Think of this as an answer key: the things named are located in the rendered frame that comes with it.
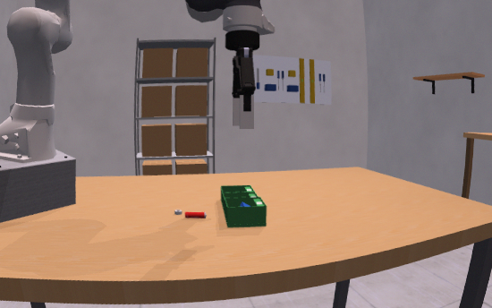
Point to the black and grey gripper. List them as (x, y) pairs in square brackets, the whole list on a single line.
[(243, 101)]

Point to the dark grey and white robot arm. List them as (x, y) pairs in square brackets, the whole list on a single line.
[(37, 31)]

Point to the green three-compartment bin rack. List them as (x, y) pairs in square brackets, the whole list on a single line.
[(238, 216)]

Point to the red aa battery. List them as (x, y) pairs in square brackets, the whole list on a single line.
[(195, 214)]

